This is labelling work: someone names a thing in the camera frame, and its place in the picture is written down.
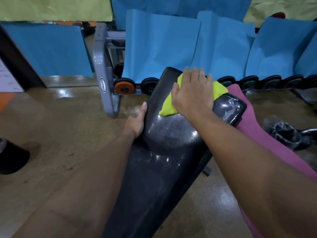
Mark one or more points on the black round trash bin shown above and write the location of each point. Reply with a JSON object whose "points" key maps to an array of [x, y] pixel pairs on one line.
{"points": [[12, 158]]}

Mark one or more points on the black dumbbell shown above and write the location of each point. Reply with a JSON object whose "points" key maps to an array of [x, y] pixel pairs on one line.
{"points": [[119, 69], [148, 86]]}

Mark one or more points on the person's left hand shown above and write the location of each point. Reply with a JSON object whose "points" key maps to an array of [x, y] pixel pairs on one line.
{"points": [[135, 126]]}

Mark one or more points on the black metal equipment frame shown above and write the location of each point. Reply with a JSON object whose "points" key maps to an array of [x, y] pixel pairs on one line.
{"points": [[305, 95]]}

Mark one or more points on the crumpled black plastic bag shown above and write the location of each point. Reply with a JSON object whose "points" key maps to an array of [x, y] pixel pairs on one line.
{"points": [[284, 133]]}

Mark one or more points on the dark brown door frame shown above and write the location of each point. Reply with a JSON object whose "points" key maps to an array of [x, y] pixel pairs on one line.
{"points": [[19, 64]]}

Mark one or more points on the blue cloth sheet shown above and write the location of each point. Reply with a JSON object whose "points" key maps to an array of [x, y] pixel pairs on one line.
{"points": [[309, 56], [49, 49], [173, 6], [277, 47], [223, 47], [158, 44]]}

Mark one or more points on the white paper sign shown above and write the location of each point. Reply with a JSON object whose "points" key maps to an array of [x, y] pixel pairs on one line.
{"points": [[8, 80]]}

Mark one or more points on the row of dark dumbbells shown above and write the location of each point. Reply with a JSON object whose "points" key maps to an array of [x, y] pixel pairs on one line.
{"points": [[270, 81]]}

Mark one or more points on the person's right hand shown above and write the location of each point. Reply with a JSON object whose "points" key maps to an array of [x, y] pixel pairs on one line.
{"points": [[195, 96]]}

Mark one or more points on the pink exercise mat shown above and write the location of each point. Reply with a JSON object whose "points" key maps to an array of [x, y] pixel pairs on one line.
{"points": [[247, 121]]}

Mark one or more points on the yellow cloth sheet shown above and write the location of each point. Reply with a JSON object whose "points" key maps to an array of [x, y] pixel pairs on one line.
{"points": [[292, 6], [54, 8]]}

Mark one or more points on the black padded gym bench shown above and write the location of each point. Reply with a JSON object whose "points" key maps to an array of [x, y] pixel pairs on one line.
{"points": [[161, 171]]}

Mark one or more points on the yellow cleaning cloth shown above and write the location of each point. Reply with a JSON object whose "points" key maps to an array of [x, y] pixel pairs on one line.
{"points": [[219, 90]]}

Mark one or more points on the person's right forearm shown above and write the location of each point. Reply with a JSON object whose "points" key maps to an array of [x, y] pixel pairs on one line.
{"points": [[260, 175]]}

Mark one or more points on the grey metal dumbbell rack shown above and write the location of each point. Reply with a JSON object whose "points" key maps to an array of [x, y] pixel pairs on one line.
{"points": [[100, 64]]}

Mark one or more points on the person's left forearm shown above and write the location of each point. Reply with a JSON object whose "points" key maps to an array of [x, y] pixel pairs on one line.
{"points": [[84, 190]]}

